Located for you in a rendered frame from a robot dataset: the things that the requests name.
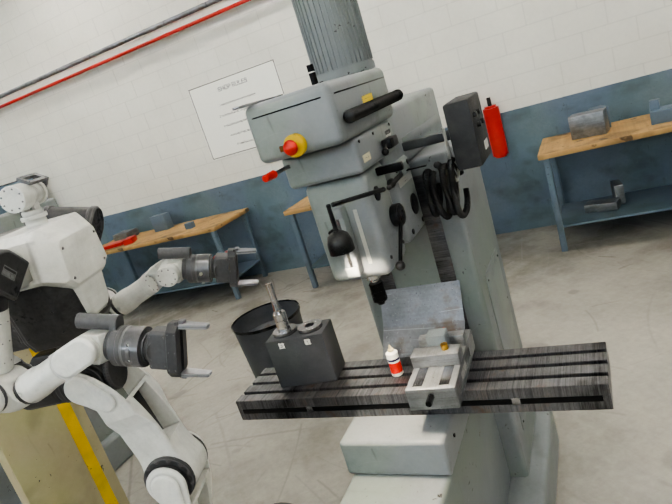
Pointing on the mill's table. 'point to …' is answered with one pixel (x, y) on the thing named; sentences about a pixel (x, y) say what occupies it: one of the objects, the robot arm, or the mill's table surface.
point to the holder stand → (306, 353)
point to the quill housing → (371, 223)
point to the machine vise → (442, 377)
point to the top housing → (316, 114)
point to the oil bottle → (394, 362)
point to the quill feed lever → (399, 230)
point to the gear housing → (338, 158)
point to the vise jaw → (422, 357)
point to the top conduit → (372, 106)
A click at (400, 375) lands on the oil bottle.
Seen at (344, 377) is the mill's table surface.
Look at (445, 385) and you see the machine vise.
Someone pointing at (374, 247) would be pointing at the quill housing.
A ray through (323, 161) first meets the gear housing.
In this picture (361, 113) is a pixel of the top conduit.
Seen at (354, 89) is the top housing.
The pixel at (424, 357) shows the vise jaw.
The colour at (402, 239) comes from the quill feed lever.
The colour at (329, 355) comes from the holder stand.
